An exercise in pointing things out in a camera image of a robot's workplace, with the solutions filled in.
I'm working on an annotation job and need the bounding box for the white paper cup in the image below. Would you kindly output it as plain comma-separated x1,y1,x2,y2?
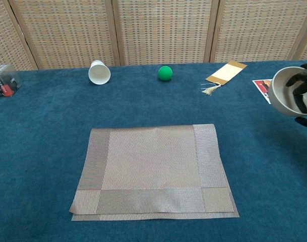
88,59,111,86

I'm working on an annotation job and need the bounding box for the beige round bowl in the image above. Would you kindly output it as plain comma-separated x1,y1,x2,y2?
268,66,307,117

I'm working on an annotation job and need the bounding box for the beige brown tasselled bookmark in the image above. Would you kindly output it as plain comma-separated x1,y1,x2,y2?
201,60,248,96

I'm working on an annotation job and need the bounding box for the clear box with red item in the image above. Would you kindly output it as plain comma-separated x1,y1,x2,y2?
0,64,23,98

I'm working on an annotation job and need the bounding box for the gray woven placemat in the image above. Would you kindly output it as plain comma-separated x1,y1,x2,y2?
69,123,240,222

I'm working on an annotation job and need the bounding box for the green ball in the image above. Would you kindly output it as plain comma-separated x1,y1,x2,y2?
157,66,173,82

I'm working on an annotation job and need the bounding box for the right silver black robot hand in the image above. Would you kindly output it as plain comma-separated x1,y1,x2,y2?
285,63,307,128

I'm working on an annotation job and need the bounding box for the red blue picture postcard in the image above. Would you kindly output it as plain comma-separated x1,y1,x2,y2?
252,79,274,105

